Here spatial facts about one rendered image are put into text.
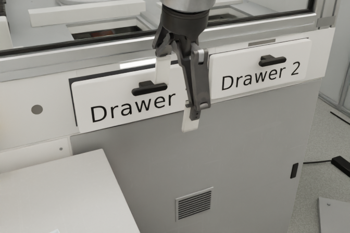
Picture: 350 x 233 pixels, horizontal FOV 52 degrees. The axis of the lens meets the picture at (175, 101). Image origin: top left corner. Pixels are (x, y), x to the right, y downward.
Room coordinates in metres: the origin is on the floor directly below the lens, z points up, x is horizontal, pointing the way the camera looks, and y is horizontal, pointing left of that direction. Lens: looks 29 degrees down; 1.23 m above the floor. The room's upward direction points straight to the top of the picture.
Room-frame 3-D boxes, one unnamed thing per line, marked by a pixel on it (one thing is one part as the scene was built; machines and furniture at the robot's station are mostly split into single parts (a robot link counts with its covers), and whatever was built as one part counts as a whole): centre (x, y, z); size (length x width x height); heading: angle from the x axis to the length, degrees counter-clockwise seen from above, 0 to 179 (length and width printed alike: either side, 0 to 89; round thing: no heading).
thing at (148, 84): (0.65, 0.06, 0.91); 0.07 x 0.04 x 0.01; 114
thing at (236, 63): (0.81, -0.21, 0.87); 0.29 x 0.02 x 0.11; 114
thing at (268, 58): (0.79, -0.23, 0.91); 0.07 x 0.04 x 0.01; 114
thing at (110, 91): (0.67, 0.07, 0.87); 0.29 x 0.02 x 0.11; 114
